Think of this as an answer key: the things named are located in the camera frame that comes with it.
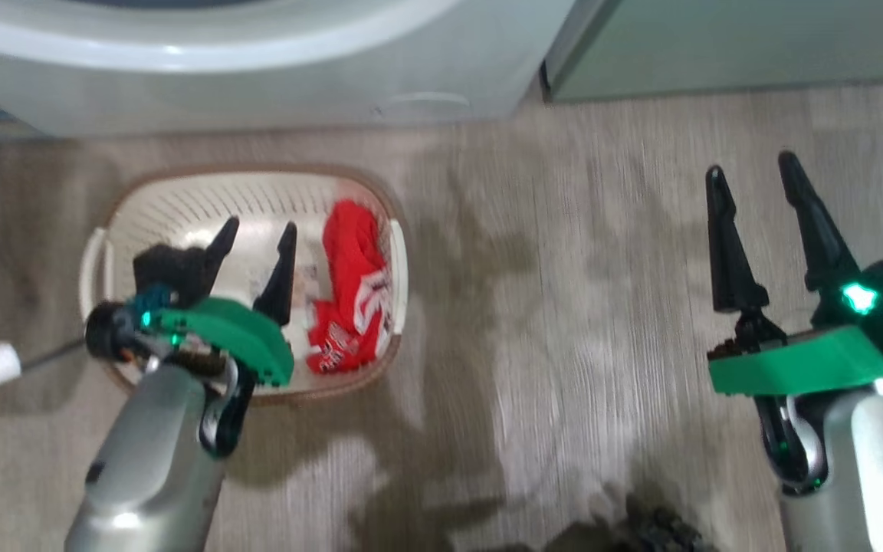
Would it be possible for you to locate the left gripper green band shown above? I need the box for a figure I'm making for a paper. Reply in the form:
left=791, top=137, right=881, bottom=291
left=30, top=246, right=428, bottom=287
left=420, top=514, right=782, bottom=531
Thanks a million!
left=143, top=217, right=298, bottom=388

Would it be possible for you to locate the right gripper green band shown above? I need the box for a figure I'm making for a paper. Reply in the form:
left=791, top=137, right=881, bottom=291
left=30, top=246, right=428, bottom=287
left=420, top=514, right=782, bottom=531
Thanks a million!
left=706, top=151, right=883, bottom=397

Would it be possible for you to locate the red sports jersey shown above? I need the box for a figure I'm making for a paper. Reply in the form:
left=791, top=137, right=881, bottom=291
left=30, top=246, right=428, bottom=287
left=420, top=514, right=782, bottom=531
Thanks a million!
left=305, top=199, right=395, bottom=375

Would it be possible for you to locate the basket product label sticker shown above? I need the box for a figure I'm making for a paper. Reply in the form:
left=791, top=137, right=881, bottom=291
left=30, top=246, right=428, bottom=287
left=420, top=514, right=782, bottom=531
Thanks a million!
left=296, top=261, right=329, bottom=309

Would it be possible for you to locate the cream perforated laundry basket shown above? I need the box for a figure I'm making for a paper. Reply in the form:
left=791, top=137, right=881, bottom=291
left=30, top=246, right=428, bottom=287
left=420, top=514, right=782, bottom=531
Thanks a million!
left=79, top=165, right=410, bottom=406

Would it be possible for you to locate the white front-load washing machine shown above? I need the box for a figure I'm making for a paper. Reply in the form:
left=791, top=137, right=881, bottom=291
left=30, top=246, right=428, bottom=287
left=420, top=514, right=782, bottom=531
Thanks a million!
left=0, top=0, right=576, bottom=140

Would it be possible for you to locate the pale green cabinet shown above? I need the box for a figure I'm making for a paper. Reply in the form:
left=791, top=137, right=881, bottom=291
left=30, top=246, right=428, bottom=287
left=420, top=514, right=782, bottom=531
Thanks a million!
left=545, top=0, right=883, bottom=104

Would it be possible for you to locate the round filter cover panel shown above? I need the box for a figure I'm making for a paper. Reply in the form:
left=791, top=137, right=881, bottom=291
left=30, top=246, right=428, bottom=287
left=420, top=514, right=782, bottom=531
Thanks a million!
left=371, top=92, right=473, bottom=120

